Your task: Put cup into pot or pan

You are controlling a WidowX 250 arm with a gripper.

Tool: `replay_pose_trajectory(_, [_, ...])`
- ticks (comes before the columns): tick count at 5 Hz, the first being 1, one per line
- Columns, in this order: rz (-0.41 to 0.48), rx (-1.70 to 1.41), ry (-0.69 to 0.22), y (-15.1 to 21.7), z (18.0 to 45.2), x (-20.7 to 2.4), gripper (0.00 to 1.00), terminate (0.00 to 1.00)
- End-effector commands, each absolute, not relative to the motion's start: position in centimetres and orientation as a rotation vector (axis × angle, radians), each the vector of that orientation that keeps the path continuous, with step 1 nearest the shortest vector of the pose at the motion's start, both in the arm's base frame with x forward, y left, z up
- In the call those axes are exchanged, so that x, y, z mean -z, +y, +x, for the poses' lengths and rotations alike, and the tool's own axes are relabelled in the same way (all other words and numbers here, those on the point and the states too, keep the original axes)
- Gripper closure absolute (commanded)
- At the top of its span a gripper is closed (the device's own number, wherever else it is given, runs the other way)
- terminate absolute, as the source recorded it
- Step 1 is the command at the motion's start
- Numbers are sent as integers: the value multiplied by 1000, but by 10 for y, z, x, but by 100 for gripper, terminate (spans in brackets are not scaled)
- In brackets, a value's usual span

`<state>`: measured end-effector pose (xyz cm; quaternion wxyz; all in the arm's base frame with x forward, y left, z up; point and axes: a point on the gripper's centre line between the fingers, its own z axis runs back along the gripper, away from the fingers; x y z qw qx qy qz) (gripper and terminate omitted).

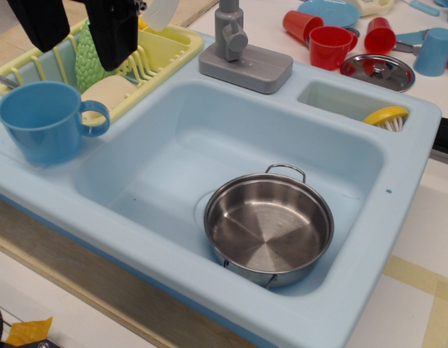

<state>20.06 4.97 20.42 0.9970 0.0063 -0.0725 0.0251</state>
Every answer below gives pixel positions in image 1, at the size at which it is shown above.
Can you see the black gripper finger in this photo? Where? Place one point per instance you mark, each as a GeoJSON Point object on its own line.
{"type": "Point", "coordinates": [114, 30]}
{"type": "Point", "coordinates": [44, 21]}

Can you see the blue plastic mug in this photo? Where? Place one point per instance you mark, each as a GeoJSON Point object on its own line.
{"type": "Point", "coordinates": [48, 120]}

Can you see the red cup lying left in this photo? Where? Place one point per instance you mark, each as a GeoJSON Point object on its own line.
{"type": "Point", "coordinates": [300, 24]}

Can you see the stainless steel pot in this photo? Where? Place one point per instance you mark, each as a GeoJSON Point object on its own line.
{"type": "Point", "coordinates": [269, 228]}

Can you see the red cup upside down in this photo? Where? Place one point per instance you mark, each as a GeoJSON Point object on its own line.
{"type": "Point", "coordinates": [380, 38]}

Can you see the steel pot lid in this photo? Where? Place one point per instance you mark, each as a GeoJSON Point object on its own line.
{"type": "Point", "coordinates": [379, 70]}

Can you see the blue cup upside down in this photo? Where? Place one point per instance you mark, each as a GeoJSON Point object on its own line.
{"type": "Point", "coordinates": [432, 58]}

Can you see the translucent white spatula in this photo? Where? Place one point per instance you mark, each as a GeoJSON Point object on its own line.
{"type": "Point", "coordinates": [159, 14]}

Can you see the green bitter gourd toy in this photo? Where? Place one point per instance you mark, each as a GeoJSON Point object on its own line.
{"type": "Point", "coordinates": [88, 68]}

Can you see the yellow dish rack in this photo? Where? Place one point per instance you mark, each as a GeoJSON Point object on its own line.
{"type": "Point", "coordinates": [159, 55]}

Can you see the grey toy faucet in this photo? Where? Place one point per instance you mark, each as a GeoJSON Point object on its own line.
{"type": "Point", "coordinates": [232, 59]}

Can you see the red mug front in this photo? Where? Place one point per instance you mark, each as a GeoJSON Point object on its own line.
{"type": "Point", "coordinates": [330, 45]}

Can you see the blue plastic plate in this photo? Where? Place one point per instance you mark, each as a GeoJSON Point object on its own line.
{"type": "Point", "coordinates": [333, 13]}

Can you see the cream toy appliance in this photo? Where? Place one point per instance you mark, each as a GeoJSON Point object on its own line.
{"type": "Point", "coordinates": [372, 7]}

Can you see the yellow dish brush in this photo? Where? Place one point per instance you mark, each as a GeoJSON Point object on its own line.
{"type": "Point", "coordinates": [389, 118]}

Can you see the blue toy knife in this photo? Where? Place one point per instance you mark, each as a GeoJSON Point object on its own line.
{"type": "Point", "coordinates": [414, 38]}

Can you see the yellow tape piece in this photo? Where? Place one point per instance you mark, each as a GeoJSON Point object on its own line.
{"type": "Point", "coordinates": [29, 332]}

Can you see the black bar right edge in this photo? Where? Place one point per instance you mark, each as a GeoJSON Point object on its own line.
{"type": "Point", "coordinates": [441, 140]}

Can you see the grey spoon handle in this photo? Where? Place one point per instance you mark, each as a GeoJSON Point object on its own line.
{"type": "Point", "coordinates": [8, 83]}

